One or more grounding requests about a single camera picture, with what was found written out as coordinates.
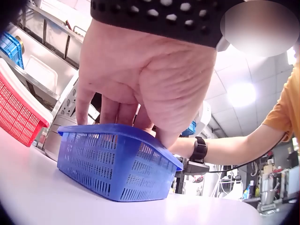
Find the person's right hand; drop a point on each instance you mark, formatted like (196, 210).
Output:
(184, 147)

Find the person's left hand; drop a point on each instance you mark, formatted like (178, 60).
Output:
(131, 65)

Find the person's left ring finger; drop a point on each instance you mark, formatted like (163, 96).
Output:
(109, 110)

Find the person's left index finger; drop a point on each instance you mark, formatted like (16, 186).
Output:
(143, 119)

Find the person's left middle finger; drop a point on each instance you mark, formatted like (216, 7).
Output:
(127, 114)

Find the person's left thumb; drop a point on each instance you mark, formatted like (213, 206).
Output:
(164, 121)

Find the person's left little finger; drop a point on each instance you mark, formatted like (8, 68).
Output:
(84, 107)

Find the blue plastic basket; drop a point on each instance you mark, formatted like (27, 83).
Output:
(105, 159)

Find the small blue crate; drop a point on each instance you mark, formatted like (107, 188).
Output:
(189, 129)

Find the round metal pot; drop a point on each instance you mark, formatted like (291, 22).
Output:
(55, 136)

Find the black wrist band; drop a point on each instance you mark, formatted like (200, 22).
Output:
(199, 150)
(154, 16)

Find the white plastic basket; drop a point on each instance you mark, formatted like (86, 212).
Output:
(30, 98)

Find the white plastic tray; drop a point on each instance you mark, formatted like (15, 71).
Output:
(42, 72)

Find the red plastic basket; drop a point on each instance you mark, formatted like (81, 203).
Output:
(16, 112)

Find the steel shelf rack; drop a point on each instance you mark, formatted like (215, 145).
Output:
(49, 39)

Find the ceiling lamp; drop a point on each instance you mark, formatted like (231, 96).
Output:
(241, 94)

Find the blue plastic crate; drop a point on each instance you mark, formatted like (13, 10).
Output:
(11, 49)

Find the person's body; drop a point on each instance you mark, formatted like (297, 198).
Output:
(284, 110)

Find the cluttered work bench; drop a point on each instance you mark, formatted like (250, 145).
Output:
(274, 180)

